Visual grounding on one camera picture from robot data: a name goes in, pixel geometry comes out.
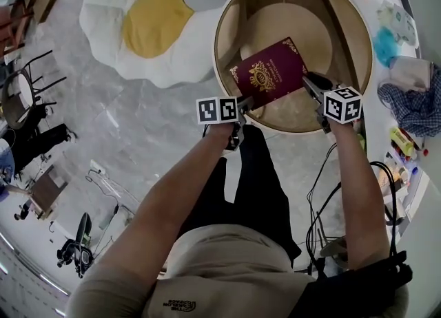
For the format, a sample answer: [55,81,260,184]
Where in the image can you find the white power strip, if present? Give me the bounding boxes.
[88,159,107,177]

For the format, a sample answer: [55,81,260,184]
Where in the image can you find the thin black cable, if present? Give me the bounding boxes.
[305,141,342,278]

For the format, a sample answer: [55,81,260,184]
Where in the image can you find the black metal chair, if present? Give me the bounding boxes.
[1,50,68,132]

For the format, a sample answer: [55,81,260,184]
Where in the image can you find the round glass wooden table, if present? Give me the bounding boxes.
[213,0,375,134]

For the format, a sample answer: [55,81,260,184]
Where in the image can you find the white plastic packet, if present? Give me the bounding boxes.
[376,0,418,48]

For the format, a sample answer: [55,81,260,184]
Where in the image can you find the white floor cable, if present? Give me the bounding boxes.
[85,168,139,216]

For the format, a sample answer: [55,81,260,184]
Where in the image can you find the person's left forearm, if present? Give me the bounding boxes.
[92,122,243,278]

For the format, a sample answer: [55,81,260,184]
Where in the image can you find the maroon passport booklet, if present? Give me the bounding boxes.
[229,36,309,109]

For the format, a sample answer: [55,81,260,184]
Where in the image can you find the fried-egg shaped floor cushion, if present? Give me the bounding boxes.
[79,0,229,89]

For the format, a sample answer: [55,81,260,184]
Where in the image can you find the small dark wooden table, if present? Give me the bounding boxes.
[28,164,69,220]

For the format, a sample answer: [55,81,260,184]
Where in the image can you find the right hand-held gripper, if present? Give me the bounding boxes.
[302,71,363,135]

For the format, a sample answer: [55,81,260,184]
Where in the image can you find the black floor equipment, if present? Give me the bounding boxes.
[56,211,94,279]

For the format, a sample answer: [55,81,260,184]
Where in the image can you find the black worn device pack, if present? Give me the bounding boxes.
[296,250,414,318]

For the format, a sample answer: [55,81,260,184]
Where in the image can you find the white wall ledge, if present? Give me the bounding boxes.
[302,0,441,242]

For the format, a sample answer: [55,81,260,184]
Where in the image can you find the red bottle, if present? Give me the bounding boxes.
[392,146,430,166]

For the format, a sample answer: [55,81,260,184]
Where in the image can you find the person's right forearm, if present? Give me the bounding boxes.
[326,119,393,272]

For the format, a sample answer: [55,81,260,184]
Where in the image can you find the blue checked cloth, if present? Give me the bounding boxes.
[376,65,441,138]

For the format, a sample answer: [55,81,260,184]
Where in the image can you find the brown wooden stool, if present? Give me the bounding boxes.
[0,0,32,56]

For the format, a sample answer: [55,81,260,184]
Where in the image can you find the person's black trousers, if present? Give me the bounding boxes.
[176,125,303,270]

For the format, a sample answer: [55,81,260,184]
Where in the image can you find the orange paper packet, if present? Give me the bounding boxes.
[377,167,404,195]

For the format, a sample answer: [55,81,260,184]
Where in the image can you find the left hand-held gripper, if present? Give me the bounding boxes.
[196,96,256,153]

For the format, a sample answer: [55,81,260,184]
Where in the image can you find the thick black cable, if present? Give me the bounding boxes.
[369,160,403,261]

